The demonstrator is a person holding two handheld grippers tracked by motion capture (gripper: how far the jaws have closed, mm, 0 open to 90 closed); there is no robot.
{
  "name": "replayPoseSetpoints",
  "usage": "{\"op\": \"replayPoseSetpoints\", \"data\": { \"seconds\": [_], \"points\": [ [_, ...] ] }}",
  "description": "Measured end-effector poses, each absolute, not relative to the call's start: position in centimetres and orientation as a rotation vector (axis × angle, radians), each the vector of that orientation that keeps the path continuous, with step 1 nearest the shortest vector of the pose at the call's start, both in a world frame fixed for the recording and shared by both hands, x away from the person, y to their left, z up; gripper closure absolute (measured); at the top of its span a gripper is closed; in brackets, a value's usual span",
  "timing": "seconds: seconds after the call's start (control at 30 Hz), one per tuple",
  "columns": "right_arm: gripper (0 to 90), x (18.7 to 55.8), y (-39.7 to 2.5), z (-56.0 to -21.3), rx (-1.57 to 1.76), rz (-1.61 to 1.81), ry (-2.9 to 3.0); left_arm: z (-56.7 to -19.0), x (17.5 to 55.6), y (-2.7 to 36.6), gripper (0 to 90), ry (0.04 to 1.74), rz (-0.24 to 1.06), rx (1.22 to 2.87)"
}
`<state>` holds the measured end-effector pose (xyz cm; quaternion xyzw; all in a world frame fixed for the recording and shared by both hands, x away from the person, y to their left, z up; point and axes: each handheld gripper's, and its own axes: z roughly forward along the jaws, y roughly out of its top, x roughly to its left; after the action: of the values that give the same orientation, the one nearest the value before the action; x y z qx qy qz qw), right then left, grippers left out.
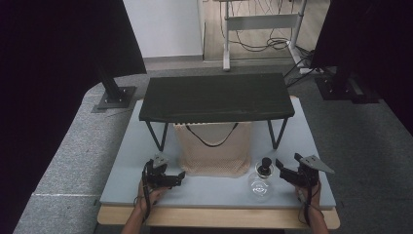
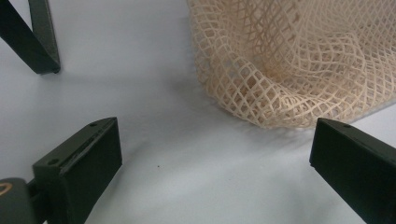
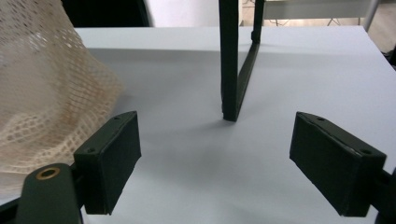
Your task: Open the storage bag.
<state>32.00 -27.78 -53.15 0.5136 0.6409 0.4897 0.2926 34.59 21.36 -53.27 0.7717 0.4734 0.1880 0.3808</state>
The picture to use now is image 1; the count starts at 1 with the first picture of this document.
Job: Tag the clear glass bottle black stopper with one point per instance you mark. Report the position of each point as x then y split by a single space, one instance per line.
260 185

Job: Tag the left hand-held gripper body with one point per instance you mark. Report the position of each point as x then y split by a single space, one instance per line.
158 178

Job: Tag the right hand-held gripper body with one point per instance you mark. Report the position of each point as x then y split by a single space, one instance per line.
303 175

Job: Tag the white desk frame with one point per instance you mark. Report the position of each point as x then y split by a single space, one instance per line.
259 22

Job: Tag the person's right hand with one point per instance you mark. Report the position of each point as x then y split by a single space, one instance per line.
310 194

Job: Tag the white power strip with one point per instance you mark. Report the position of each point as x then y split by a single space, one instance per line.
308 70

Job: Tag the black shelf on metal legs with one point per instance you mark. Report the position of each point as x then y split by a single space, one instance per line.
216 96

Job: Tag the pale grey table mat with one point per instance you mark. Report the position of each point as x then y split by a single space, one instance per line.
207 191

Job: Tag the black curtain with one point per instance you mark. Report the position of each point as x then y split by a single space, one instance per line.
58 65
373 39

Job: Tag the black stand with base plate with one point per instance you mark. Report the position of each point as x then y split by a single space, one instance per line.
344 86
113 94

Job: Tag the person's left hand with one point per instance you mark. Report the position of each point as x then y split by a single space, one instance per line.
152 195

